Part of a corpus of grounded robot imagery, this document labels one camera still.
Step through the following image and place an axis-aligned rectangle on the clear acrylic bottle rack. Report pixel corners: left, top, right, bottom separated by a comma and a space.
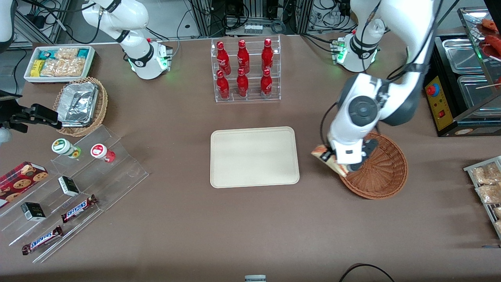
211, 34, 281, 103

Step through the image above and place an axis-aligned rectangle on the Snickers chocolate bar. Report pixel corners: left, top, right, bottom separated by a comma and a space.
22, 225, 64, 256
61, 194, 98, 224

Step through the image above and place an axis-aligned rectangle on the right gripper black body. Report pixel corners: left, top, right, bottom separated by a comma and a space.
0, 111, 32, 133

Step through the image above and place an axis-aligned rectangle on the grey wire rack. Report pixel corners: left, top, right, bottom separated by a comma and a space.
463, 156, 501, 240

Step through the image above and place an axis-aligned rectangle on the triangular sandwich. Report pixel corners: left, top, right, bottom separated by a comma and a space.
312, 144, 350, 178

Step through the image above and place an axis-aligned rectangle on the green lid snack cup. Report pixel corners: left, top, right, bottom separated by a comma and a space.
51, 138, 82, 159

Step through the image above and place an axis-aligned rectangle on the red lid snack cup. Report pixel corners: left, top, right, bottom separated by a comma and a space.
90, 144, 116, 163

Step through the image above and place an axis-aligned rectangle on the steel food pan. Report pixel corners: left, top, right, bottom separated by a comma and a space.
457, 74, 501, 112
442, 38, 486, 75

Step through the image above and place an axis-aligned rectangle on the black food warmer cabinet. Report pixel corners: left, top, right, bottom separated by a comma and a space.
425, 6, 501, 137

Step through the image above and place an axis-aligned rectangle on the aluminium foil container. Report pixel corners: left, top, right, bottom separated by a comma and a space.
58, 81, 99, 128

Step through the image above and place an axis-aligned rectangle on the small black box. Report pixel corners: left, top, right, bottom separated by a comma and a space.
20, 202, 47, 222
58, 176, 80, 197

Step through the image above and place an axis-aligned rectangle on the red sausage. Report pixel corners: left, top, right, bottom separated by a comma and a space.
485, 35, 501, 59
482, 18, 501, 33

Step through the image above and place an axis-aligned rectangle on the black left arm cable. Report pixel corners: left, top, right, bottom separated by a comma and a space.
320, 0, 445, 149

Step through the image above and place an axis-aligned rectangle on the clear acrylic stepped stand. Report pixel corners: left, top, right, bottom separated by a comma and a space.
0, 125, 150, 264

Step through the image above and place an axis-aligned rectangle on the black floor cable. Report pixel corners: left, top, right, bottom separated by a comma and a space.
339, 263, 396, 282

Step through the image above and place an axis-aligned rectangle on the brown wicker basket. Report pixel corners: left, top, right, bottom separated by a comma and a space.
339, 132, 409, 200

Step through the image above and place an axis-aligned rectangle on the red cola bottle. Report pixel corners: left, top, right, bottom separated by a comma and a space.
236, 68, 249, 98
261, 38, 274, 72
237, 39, 250, 74
260, 69, 273, 98
216, 70, 231, 100
216, 41, 232, 76

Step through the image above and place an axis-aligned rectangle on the white snack bin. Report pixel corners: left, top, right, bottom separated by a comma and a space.
23, 45, 96, 84

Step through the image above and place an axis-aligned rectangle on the beige plastic tray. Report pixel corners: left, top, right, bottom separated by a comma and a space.
210, 126, 300, 189

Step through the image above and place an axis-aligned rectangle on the red cookie box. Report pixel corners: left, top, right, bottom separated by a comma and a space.
0, 161, 49, 209

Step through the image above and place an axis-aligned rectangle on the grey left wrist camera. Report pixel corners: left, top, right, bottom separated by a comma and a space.
348, 138, 379, 172

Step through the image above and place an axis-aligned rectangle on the light wicker basket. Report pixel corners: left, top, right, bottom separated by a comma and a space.
53, 77, 108, 137

